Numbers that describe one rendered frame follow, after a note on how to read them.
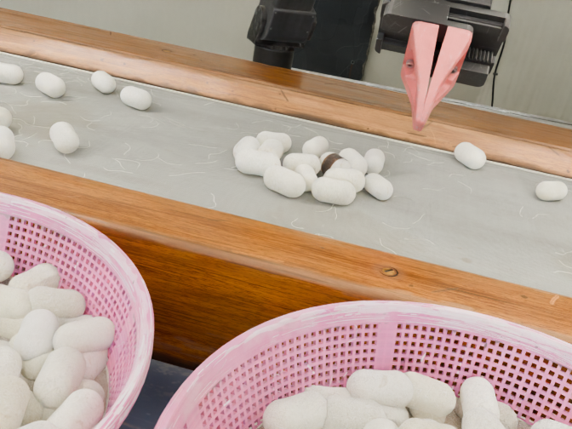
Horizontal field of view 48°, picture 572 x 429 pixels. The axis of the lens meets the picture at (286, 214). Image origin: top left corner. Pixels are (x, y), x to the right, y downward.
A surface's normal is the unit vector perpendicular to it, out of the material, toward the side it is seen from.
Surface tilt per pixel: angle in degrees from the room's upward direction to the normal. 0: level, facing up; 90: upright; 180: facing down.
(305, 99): 45
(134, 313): 75
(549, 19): 90
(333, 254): 0
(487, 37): 131
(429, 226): 0
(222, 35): 90
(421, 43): 62
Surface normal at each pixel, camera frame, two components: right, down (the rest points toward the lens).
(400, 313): 0.15, 0.21
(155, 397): 0.16, -0.88
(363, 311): 0.36, 0.22
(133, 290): -0.83, -0.18
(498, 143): -0.04, -0.34
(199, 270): -0.22, 0.40
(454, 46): -0.11, -0.06
